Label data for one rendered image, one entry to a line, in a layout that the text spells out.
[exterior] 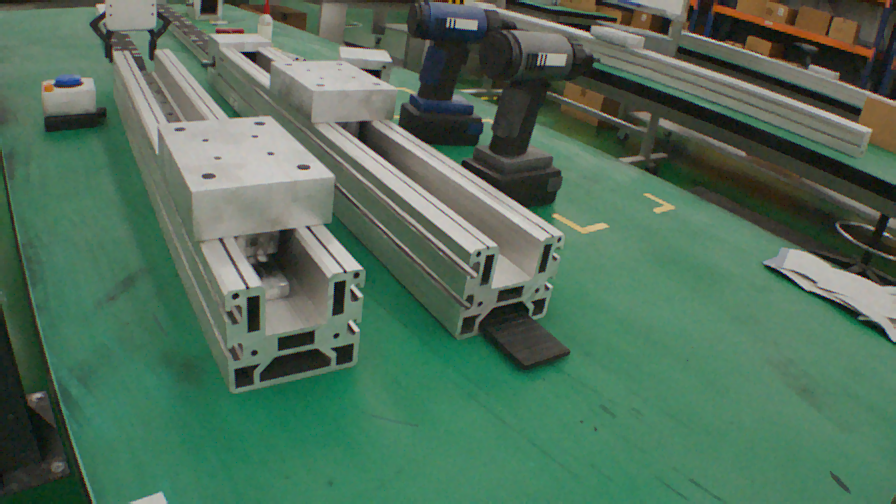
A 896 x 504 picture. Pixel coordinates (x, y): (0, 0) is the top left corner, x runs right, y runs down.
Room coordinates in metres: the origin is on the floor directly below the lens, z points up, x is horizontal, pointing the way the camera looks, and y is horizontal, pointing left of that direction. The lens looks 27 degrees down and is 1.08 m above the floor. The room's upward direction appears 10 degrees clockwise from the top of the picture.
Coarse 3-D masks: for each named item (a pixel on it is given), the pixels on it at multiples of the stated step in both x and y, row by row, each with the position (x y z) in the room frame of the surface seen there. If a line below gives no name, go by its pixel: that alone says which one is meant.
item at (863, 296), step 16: (784, 256) 0.71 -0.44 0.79; (800, 256) 0.71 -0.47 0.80; (784, 272) 0.67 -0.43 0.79; (800, 272) 0.66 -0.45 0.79; (816, 272) 0.67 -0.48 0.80; (832, 272) 0.68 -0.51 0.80; (816, 288) 0.64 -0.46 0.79; (832, 288) 0.63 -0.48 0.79; (848, 288) 0.63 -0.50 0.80; (864, 288) 0.64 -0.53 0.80; (880, 288) 0.65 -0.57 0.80; (848, 304) 0.61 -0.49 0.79; (864, 304) 0.60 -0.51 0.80; (880, 304) 0.60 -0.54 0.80; (880, 320) 0.57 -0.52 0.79
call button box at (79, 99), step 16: (48, 96) 0.75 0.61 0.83; (64, 96) 0.77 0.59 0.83; (80, 96) 0.78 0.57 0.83; (48, 112) 0.75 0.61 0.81; (64, 112) 0.77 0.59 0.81; (80, 112) 0.78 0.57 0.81; (96, 112) 0.82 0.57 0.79; (48, 128) 0.75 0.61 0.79; (64, 128) 0.77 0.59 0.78; (80, 128) 0.78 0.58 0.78
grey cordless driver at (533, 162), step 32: (512, 32) 0.72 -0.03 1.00; (480, 64) 0.73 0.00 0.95; (512, 64) 0.70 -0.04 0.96; (544, 64) 0.73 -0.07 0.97; (576, 64) 0.77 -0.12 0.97; (512, 96) 0.73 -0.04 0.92; (544, 96) 0.78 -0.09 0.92; (512, 128) 0.73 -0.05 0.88; (480, 160) 0.74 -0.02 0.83; (512, 160) 0.72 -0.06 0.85; (544, 160) 0.76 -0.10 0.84; (512, 192) 0.71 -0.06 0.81; (544, 192) 0.76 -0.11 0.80
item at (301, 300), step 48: (144, 96) 0.71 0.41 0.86; (192, 96) 0.73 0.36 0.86; (144, 144) 0.61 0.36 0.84; (192, 240) 0.39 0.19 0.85; (288, 240) 0.42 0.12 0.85; (336, 240) 0.41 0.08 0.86; (192, 288) 0.40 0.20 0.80; (240, 288) 0.32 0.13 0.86; (288, 288) 0.38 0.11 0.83; (336, 288) 0.38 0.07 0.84; (240, 336) 0.32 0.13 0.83; (288, 336) 0.35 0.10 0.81; (336, 336) 0.36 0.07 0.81; (240, 384) 0.32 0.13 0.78
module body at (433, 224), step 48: (240, 96) 0.94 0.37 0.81; (336, 144) 0.63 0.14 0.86; (384, 144) 0.69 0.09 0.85; (336, 192) 0.62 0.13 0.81; (384, 192) 0.54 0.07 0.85; (432, 192) 0.61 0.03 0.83; (480, 192) 0.55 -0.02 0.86; (384, 240) 0.53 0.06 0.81; (432, 240) 0.49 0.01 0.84; (480, 240) 0.45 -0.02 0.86; (528, 240) 0.48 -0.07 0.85; (432, 288) 0.46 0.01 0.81; (480, 288) 0.44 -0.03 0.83; (528, 288) 0.47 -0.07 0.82
